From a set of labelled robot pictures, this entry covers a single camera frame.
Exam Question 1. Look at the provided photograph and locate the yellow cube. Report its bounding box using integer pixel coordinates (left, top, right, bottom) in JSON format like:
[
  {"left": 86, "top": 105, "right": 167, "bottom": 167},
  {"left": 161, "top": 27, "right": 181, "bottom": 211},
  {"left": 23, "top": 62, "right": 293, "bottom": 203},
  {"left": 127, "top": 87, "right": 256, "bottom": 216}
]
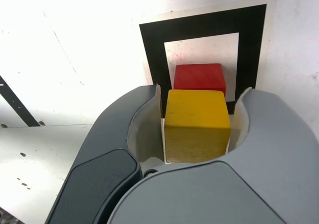
[{"left": 163, "top": 89, "right": 231, "bottom": 164}]

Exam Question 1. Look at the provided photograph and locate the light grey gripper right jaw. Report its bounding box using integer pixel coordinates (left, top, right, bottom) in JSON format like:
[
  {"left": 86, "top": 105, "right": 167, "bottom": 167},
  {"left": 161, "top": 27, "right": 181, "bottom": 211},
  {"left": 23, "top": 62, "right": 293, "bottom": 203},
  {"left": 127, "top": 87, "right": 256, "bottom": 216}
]
[{"left": 107, "top": 87, "right": 319, "bottom": 224}]

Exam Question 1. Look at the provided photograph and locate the black tape strip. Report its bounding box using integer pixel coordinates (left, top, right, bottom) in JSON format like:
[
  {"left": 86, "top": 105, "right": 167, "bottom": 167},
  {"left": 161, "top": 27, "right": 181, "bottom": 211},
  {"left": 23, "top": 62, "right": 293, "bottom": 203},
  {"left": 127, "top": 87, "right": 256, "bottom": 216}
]
[{"left": 0, "top": 75, "right": 41, "bottom": 127}]

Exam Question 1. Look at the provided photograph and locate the black tape square outline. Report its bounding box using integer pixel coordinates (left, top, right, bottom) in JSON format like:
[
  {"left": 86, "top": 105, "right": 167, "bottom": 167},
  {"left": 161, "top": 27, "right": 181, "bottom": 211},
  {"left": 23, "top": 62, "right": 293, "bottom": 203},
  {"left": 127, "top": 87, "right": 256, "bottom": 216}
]
[{"left": 139, "top": 3, "right": 267, "bottom": 115}]

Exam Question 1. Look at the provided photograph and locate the red cube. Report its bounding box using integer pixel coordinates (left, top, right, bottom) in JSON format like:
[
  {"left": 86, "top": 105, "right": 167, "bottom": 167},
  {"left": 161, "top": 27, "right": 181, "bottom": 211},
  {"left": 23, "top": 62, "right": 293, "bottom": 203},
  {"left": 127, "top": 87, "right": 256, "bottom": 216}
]
[{"left": 173, "top": 63, "right": 227, "bottom": 102}]

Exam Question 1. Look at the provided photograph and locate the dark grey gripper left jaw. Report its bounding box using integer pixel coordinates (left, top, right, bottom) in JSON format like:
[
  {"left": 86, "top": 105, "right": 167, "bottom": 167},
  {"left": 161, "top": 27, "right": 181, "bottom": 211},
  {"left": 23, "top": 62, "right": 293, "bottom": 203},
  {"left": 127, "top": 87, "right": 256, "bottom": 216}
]
[{"left": 46, "top": 83, "right": 167, "bottom": 224}]

